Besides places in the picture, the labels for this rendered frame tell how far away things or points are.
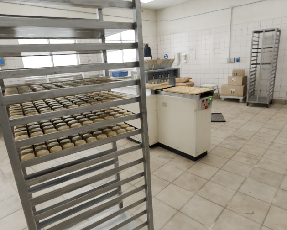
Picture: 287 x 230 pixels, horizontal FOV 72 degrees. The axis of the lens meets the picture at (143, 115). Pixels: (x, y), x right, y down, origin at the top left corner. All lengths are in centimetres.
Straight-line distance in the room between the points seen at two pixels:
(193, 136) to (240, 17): 457
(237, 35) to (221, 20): 66
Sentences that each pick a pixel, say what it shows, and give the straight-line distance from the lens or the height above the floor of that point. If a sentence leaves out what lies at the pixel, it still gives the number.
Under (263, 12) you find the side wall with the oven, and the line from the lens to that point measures 641.
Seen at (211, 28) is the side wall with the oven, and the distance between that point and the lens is 685.
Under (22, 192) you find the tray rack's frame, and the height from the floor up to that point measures 86.
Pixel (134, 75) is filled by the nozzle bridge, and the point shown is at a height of 113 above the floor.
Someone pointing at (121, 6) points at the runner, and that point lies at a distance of 104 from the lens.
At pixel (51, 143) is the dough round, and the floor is 97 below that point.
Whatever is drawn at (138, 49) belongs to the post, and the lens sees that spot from 102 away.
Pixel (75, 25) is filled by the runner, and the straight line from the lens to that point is 94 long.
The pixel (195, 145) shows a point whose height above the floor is 24.
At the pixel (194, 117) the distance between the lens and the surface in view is 251.
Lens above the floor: 135
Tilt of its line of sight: 16 degrees down
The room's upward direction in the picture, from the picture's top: 4 degrees counter-clockwise
